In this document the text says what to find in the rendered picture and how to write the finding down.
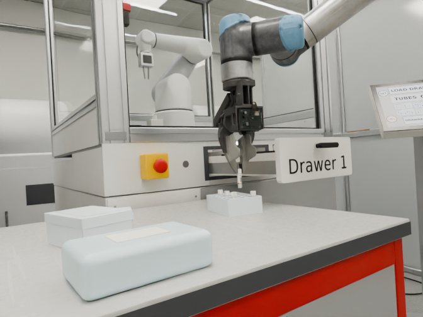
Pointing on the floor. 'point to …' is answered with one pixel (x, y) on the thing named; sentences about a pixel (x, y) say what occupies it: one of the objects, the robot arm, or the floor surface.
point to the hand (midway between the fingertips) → (237, 167)
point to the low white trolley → (230, 268)
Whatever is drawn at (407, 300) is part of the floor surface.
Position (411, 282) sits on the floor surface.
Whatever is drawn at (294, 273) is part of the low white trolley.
